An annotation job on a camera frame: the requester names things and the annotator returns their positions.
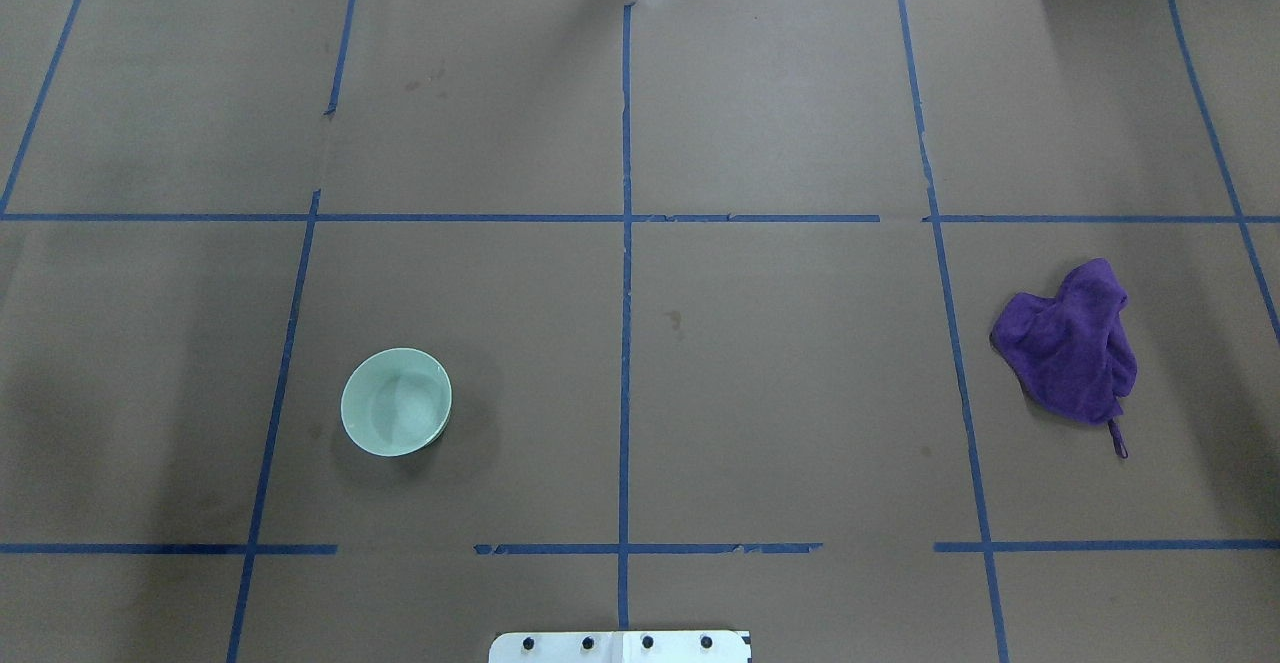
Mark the light green bowl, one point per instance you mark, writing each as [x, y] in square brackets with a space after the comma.
[396, 402]

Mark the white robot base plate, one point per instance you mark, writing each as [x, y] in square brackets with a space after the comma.
[623, 646]

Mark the purple cloth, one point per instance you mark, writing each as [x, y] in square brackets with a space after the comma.
[1070, 352]

